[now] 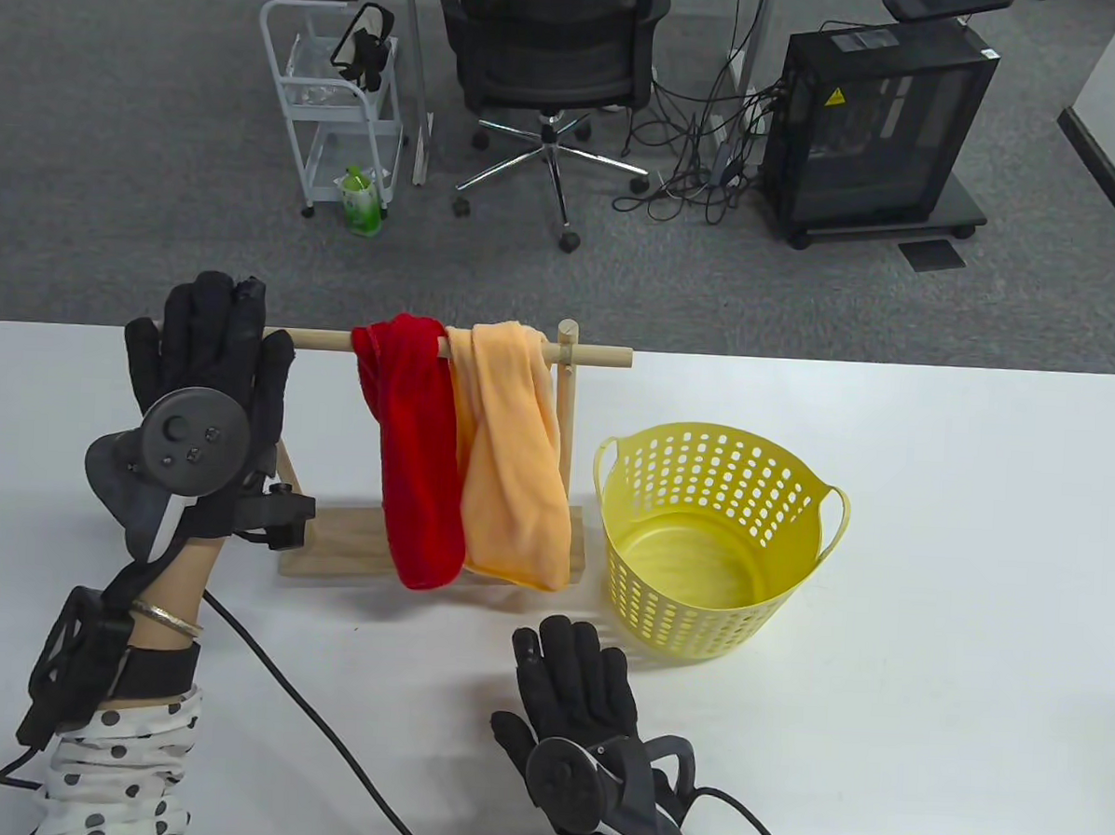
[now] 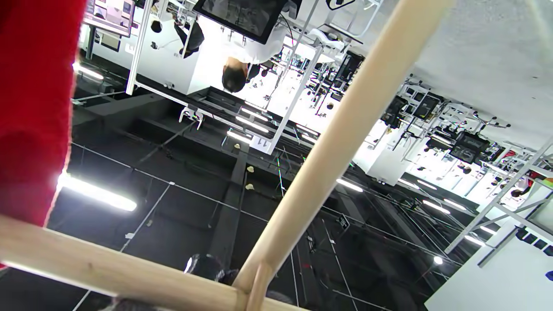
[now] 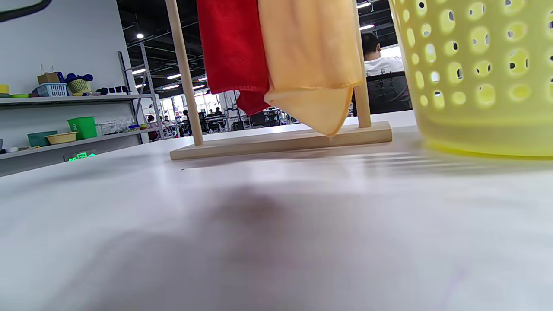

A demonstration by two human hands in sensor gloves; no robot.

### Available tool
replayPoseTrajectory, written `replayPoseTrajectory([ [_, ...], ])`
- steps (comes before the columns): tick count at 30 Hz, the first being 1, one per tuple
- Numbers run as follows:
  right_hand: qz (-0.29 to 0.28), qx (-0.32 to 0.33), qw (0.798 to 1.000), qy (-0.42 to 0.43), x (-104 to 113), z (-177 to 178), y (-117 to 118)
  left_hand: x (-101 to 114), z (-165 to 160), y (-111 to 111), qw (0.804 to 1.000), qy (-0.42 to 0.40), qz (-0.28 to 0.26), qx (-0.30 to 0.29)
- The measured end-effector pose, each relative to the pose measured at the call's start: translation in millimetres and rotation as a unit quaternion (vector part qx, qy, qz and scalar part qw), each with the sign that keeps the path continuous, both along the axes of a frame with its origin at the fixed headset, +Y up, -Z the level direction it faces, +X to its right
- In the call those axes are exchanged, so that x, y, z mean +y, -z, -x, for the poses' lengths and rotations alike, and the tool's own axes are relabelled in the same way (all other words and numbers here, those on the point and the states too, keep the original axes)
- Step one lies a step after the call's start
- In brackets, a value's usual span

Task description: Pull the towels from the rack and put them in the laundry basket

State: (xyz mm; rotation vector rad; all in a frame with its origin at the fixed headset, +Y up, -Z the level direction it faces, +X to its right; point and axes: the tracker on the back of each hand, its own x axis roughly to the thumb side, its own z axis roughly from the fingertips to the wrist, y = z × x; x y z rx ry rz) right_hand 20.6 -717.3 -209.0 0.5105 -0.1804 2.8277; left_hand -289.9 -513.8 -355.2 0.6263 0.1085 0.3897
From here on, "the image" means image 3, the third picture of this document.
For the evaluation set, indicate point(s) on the orange cloth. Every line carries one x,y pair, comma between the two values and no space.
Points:
309,60

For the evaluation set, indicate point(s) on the small yellow woven basket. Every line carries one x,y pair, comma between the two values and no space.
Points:
79,87

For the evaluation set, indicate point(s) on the white plastic crate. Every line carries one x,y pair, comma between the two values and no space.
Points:
52,90

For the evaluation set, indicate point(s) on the red cloth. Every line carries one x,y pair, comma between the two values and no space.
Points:
233,47

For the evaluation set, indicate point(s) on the brown paper bag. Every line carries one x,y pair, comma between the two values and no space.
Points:
48,77

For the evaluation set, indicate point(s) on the yellow perforated plastic basket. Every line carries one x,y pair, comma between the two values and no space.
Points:
479,77

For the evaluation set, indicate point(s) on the beige plastic basin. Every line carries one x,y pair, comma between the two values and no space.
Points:
61,138

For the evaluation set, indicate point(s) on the teal plastic box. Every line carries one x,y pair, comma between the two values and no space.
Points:
39,138

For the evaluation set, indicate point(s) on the black office chair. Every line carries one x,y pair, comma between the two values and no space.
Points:
386,93

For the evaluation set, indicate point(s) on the green plastic bin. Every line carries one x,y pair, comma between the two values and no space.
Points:
82,127

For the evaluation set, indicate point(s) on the wooden towel rack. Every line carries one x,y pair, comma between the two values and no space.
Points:
276,142

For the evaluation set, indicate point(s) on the grey wall shelf unit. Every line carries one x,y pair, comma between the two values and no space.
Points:
73,142

